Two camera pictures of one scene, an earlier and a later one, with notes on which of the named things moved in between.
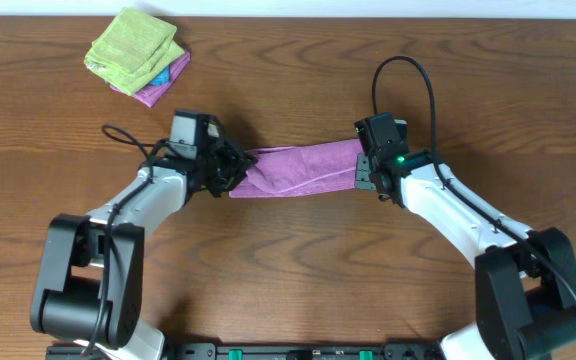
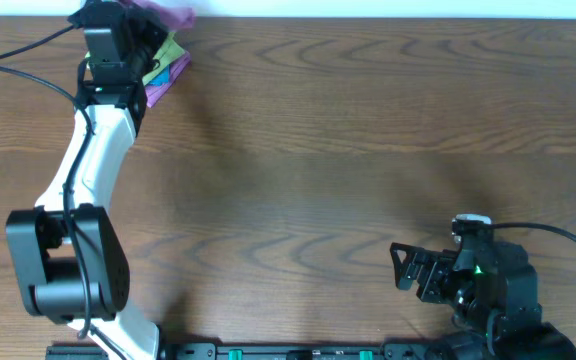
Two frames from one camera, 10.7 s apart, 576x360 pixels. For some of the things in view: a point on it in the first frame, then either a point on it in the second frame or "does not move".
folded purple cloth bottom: (152, 95) does not move
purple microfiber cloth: (299, 169) -> (172, 17)
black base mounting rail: (265, 351) does not move
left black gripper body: (225, 167) -> (131, 13)
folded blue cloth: (163, 78) does not move
